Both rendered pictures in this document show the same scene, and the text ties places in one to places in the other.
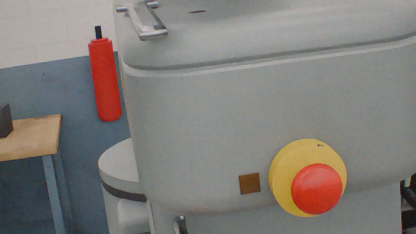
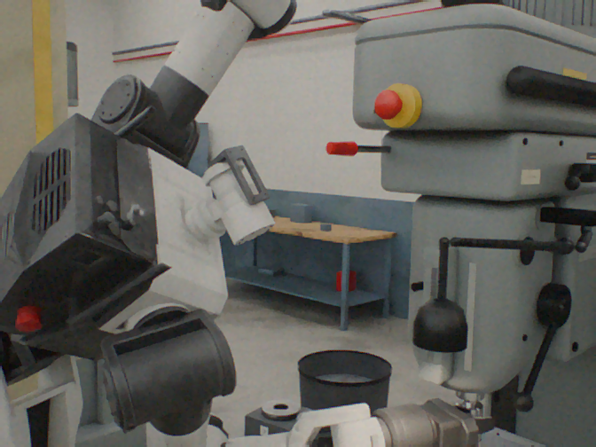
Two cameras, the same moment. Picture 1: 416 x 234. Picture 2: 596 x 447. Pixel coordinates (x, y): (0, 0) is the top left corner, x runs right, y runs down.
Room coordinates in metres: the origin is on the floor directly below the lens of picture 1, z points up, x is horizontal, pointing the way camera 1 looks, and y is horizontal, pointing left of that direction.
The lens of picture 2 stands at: (-0.04, -0.67, 1.70)
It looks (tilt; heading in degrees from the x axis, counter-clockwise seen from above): 6 degrees down; 51
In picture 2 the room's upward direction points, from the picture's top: 1 degrees clockwise
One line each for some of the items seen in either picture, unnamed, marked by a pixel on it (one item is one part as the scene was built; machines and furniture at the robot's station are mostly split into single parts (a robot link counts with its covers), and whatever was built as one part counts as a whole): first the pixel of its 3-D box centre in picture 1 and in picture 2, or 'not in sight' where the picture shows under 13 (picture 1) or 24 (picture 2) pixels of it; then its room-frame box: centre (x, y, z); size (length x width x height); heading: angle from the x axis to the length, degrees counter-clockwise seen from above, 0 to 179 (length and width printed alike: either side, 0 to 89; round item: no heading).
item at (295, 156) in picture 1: (307, 177); (400, 105); (0.62, -0.07, 1.76); 0.06 x 0.02 x 0.06; 96
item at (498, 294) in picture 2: not in sight; (476, 287); (0.85, -0.05, 1.47); 0.21 x 0.19 x 0.32; 96
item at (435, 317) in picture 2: not in sight; (440, 321); (0.62, -0.15, 1.47); 0.07 x 0.07 x 0.06
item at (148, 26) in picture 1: (142, 15); (379, 25); (0.69, 0.04, 1.89); 0.24 x 0.04 x 0.01; 6
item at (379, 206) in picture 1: (254, 173); (494, 163); (0.89, -0.05, 1.68); 0.34 x 0.24 x 0.10; 6
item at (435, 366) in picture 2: not in sight; (438, 313); (0.74, -0.06, 1.45); 0.04 x 0.04 x 0.21; 6
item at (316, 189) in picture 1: (314, 186); (389, 105); (0.59, -0.08, 1.76); 0.04 x 0.03 x 0.04; 96
